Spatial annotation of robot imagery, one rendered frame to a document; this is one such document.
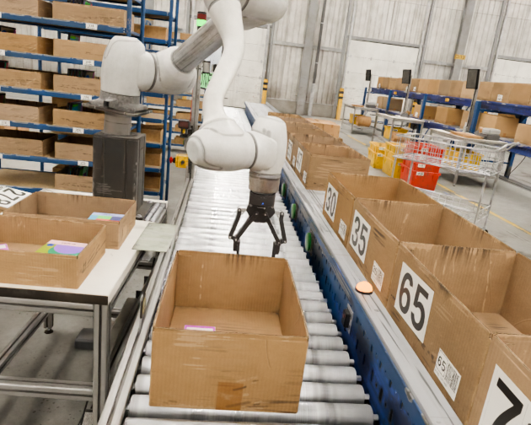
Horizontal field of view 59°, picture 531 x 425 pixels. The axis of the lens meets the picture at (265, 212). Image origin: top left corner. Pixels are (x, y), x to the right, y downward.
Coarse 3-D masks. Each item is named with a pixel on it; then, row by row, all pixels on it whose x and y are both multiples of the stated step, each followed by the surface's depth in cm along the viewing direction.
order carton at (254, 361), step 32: (192, 256) 123; (224, 256) 124; (256, 256) 124; (192, 288) 125; (224, 288) 126; (256, 288) 127; (288, 288) 116; (160, 320) 95; (192, 320) 120; (224, 320) 122; (256, 320) 124; (288, 320) 112; (160, 352) 87; (192, 352) 87; (224, 352) 87; (256, 352) 88; (288, 352) 88; (160, 384) 88; (192, 384) 89; (224, 384) 89; (256, 384) 90; (288, 384) 90
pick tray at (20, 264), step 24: (0, 216) 152; (0, 240) 154; (24, 240) 155; (48, 240) 155; (72, 240) 156; (96, 240) 144; (0, 264) 127; (24, 264) 128; (48, 264) 128; (72, 264) 129; (96, 264) 148; (72, 288) 131
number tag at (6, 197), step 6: (0, 192) 169; (6, 192) 171; (12, 192) 172; (18, 192) 174; (24, 192) 176; (0, 198) 164; (6, 198) 166; (12, 198) 167; (18, 198) 169; (0, 204) 159; (6, 204) 161; (12, 204) 162
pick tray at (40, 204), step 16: (48, 192) 182; (16, 208) 165; (32, 208) 179; (48, 208) 184; (64, 208) 184; (80, 208) 184; (96, 208) 185; (112, 208) 185; (128, 208) 185; (112, 224) 158; (128, 224) 173; (112, 240) 160
